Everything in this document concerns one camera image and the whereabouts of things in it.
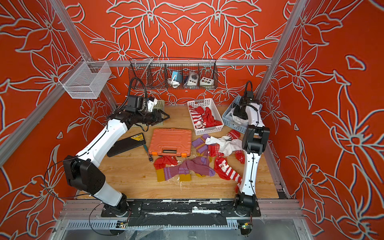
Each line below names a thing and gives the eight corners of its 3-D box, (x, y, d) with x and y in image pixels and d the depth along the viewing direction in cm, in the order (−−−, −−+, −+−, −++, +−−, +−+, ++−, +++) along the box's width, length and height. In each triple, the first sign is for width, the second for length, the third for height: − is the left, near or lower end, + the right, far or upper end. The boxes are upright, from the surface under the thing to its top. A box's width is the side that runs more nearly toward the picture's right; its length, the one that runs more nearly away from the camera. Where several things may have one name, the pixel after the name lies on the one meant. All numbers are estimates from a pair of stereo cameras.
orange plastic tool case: (147, 157, 92) (145, 153, 89) (152, 132, 105) (151, 128, 101) (191, 157, 92) (191, 153, 89) (191, 132, 104) (191, 128, 101)
